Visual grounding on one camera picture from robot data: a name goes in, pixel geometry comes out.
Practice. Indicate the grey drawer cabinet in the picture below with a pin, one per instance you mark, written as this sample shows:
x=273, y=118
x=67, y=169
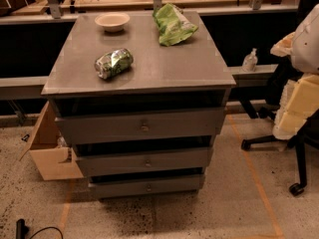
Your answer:
x=190, y=75

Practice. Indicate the black office chair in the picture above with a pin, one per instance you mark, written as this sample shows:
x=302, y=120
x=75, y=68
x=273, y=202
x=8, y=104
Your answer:
x=296, y=122

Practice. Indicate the middle grey drawer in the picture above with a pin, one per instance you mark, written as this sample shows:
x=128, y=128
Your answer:
x=147, y=161

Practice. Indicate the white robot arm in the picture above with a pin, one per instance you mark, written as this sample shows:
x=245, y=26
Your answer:
x=302, y=46

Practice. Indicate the white ceramic bowl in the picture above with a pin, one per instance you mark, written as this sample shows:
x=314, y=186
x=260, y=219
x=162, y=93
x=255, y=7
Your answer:
x=112, y=22

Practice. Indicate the grey metal rail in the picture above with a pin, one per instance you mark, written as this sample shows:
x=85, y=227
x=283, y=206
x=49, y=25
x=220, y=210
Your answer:
x=27, y=88

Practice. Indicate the open cardboard box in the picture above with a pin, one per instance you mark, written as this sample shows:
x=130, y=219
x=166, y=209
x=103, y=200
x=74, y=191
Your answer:
x=52, y=157

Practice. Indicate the bottom grey drawer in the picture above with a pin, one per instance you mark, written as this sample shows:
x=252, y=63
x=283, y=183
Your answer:
x=147, y=186

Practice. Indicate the top grey drawer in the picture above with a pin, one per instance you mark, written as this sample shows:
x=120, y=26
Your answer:
x=140, y=126

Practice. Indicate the grey drawer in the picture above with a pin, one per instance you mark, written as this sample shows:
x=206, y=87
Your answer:
x=140, y=126
x=147, y=186
x=147, y=161

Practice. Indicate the green chip bag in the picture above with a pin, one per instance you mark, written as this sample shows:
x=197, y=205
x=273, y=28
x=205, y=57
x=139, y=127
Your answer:
x=173, y=26

